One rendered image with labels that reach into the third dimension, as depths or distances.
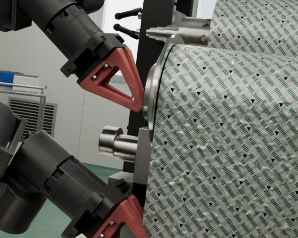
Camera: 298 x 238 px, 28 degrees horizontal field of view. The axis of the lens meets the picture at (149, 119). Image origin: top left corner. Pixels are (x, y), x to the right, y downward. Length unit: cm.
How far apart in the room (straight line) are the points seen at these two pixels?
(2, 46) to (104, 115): 150
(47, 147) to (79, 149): 609
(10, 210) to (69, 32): 23
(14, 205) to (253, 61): 32
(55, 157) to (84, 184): 5
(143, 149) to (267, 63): 19
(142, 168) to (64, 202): 12
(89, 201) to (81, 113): 610
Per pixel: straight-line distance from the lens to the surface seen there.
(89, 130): 671
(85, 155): 675
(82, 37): 73
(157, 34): 97
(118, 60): 72
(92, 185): 68
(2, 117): 70
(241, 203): 65
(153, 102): 65
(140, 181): 75
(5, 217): 74
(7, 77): 566
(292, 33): 87
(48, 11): 75
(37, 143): 69
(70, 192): 67
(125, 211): 66
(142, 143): 74
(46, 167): 68
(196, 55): 67
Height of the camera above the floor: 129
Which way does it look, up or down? 6 degrees down
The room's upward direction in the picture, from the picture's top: 7 degrees clockwise
